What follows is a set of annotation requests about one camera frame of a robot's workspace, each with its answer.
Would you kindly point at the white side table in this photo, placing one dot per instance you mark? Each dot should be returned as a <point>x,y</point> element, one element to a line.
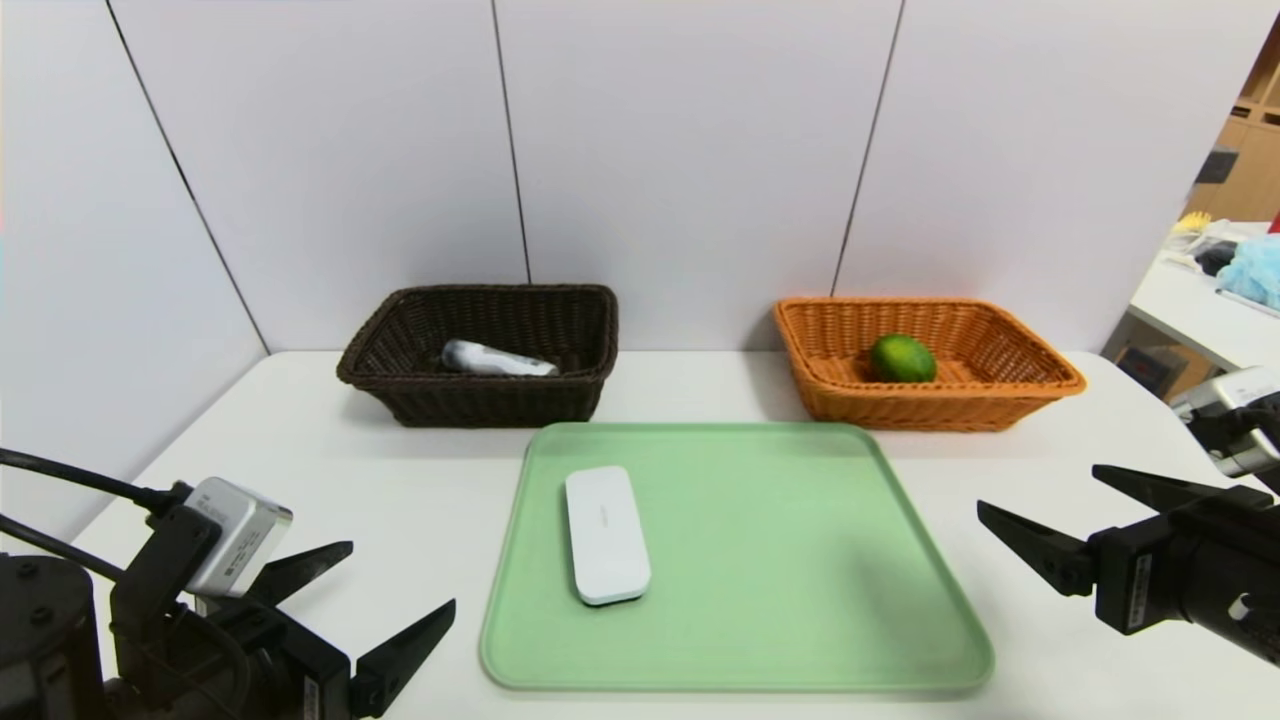
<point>1200,320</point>

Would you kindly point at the dark brown wicker basket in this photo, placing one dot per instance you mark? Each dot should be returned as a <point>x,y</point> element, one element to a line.
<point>480,400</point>

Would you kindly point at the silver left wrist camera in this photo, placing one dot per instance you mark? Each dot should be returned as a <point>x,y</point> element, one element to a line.
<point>240,535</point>

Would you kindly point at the wooden side table base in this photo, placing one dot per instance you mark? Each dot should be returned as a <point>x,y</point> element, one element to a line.
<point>1150,365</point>

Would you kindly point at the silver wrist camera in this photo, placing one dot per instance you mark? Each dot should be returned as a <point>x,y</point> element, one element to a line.
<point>1235,410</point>
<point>240,535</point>

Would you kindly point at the light blue fluffy cloth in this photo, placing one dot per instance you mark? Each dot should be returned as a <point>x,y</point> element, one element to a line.
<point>1255,275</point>

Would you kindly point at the small black object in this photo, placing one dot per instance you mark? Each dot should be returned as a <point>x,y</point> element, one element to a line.
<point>1214,260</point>

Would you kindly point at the small yellow object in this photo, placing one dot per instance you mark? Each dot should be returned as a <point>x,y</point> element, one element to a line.
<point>1190,226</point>

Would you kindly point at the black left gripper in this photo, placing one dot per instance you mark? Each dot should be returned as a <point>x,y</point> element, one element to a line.
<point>300,668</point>

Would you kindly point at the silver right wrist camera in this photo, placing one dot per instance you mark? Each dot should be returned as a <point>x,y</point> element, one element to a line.
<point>1235,410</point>

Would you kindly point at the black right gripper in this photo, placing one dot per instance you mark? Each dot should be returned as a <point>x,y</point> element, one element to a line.
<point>1131,580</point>

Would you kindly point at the white rectangular board eraser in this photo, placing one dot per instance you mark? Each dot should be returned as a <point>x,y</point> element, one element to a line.
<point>607,535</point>

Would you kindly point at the wooden shelf unit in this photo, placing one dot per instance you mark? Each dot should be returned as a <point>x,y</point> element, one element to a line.
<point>1255,170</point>

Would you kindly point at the light green plastic tray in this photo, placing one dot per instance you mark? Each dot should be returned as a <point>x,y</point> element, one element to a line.
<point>780,600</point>

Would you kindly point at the clear bottle with white contents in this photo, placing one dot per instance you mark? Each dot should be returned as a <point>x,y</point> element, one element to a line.
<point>495,360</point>

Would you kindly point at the orange wicker basket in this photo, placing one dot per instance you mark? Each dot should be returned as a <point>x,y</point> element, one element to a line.
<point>900,410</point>

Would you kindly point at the green lime fruit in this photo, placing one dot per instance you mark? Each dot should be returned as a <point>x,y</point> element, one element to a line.
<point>903,358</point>

